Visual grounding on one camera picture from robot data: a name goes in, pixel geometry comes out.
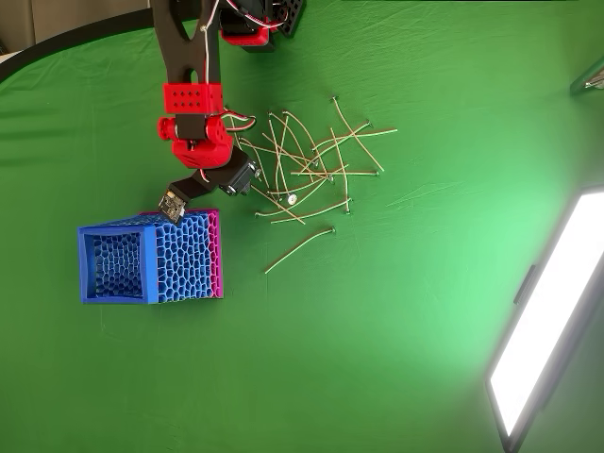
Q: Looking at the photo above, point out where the black perforated arm base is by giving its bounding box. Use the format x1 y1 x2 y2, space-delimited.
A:
271 0 308 40

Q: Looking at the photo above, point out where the blue and magenta mesh basket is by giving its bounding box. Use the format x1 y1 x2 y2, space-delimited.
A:
76 209 226 306

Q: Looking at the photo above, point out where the green table cloth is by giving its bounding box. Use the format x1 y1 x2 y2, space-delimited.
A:
0 0 604 453

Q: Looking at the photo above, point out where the black framed LED light panel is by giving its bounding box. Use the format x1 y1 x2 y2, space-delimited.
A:
484 186 604 453

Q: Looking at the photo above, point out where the red and white servo cable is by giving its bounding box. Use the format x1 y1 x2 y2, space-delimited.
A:
219 109 260 138

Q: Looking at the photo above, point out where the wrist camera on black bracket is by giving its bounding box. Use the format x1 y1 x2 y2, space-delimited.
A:
158 170 223 226

